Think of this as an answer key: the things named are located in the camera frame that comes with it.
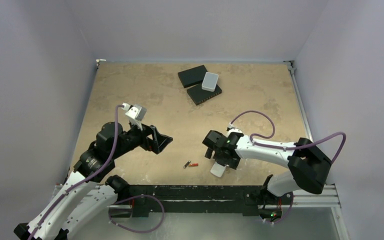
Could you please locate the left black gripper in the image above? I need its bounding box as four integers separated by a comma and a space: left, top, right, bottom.
111, 117, 172, 159

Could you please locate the white remote control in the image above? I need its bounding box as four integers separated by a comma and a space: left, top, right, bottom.
210, 161, 227, 178

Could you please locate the white plastic box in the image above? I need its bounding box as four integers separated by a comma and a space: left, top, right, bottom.
201, 72, 219, 92

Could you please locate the black base bar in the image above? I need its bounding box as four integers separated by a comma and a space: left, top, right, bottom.
105, 174, 294, 219

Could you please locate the black battery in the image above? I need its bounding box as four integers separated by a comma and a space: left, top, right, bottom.
183, 160, 191, 169

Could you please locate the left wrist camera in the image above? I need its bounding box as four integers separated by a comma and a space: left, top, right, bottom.
121, 102, 147, 131

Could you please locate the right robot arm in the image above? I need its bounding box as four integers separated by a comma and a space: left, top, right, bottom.
202, 128, 332, 204

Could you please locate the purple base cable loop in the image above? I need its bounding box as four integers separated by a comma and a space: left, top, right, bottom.
108, 194, 165, 234

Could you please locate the black box front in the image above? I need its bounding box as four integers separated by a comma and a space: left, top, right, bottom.
186, 85, 223, 106

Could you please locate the black box rear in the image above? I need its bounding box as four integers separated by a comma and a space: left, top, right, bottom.
177, 65, 208, 88

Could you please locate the black box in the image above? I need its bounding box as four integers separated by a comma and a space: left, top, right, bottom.
177, 65, 208, 88
186, 85, 223, 106

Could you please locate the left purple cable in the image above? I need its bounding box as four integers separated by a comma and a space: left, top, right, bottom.
26, 104, 127, 240

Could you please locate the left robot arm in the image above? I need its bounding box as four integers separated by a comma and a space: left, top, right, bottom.
13, 122, 173, 240

